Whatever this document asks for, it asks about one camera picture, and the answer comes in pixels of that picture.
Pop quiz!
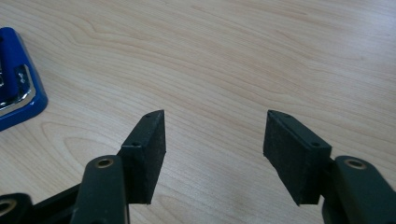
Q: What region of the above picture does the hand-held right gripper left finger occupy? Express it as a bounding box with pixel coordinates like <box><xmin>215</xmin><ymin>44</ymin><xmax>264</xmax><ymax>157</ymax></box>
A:
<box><xmin>117</xmin><ymin>109</ymin><xmax>167</xmax><ymax>205</ymax></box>

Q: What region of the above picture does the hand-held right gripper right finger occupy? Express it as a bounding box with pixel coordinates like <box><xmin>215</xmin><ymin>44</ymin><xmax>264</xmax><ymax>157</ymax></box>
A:
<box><xmin>262</xmin><ymin>109</ymin><xmax>332</xmax><ymax>206</ymax></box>

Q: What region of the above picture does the blue stapler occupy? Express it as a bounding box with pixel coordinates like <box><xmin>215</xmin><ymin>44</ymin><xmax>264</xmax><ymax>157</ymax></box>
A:
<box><xmin>0</xmin><ymin>26</ymin><xmax>50</xmax><ymax>133</ymax></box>

